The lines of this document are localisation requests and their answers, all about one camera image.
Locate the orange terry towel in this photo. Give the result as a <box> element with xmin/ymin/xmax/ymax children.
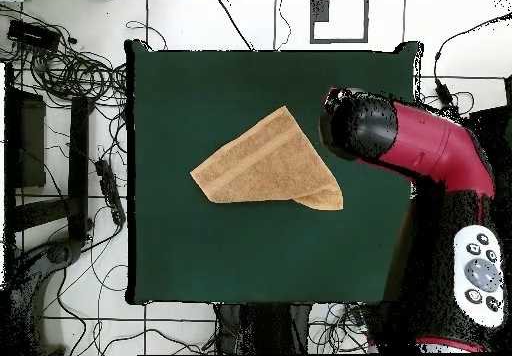
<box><xmin>190</xmin><ymin>105</ymin><xmax>345</xmax><ymax>212</ymax></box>

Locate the dark green table cloth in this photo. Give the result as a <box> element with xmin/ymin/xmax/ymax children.
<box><xmin>124</xmin><ymin>39</ymin><xmax>424</xmax><ymax>308</ymax></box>

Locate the black power strip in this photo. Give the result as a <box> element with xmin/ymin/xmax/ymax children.
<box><xmin>94</xmin><ymin>158</ymin><xmax>127</xmax><ymax>226</ymax></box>

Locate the grey tripod base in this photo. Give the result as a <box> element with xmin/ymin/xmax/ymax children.
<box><xmin>7</xmin><ymin>237</ymin><xmax>85</xmax><ymax>355</ymax></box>

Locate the black electronics box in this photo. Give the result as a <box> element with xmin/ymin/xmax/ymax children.
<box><xmin>6</xmin><ymin>19</ymin><xmax>61</xmax><ymax>51</ymax></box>

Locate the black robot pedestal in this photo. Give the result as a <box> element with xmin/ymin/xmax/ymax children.
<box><xmin>215</xmin><ymin>302</ymin><xmax>313</xmax><ymax>355</ymax></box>

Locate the thick black cable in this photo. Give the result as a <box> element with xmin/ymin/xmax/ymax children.
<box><xmin>215</xmin><ymin>0</ymin><xmax>255</xmax><ymax>52</ymax></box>

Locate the black metal frame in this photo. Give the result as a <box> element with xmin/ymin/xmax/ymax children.
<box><xmin>437</xmin><ymin>73</ymin><xmax>512</xmax><ymax>181</ymax></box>
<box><xmin>3</xmin><ymin>61</ymin><xmax>95</xmax><ymax>249</ymax></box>

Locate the grey floor outlet frame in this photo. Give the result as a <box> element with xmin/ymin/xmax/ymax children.
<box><xmin>309</xmin><ymin>0</ymin><xmax>370</xmax><ymax>45</ymax></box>

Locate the black cable with connector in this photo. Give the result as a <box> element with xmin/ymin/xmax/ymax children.
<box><xmin>433</xmin><ymin>11</ymin><xmax>512</xmax><ymax>107</ymax></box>

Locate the black cable tangle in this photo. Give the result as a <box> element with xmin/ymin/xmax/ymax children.
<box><xmin>0</xmin><ymin>3</ymin><xmax>129</xmax><ymax>109</ymax></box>

